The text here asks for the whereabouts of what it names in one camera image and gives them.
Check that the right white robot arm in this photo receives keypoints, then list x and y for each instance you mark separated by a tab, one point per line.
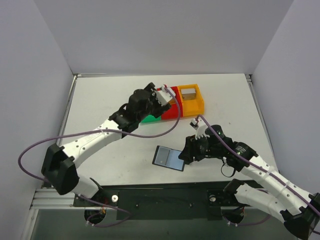
297	209

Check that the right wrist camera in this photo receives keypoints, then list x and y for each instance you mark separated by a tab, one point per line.
200	128

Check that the green plastic bin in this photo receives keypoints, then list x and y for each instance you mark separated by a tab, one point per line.
151	119

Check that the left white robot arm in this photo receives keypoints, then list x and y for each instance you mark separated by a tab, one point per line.
61	162

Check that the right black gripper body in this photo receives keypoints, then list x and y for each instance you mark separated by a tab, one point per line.
191	149

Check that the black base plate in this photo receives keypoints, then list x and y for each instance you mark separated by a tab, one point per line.
173	201

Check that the orange plastic bin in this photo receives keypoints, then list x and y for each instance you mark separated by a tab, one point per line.
191	99

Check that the black leather card holder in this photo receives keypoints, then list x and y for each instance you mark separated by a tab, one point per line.
168	158

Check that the red plastic bin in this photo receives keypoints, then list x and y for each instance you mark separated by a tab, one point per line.
173	113

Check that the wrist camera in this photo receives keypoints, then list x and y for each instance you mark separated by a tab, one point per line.
164	94
200	128

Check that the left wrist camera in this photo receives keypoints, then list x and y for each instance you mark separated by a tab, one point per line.
164	94

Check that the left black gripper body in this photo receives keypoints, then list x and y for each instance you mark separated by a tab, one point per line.
157	104

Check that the aluminium frame rail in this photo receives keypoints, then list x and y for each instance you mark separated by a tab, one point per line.
46	198

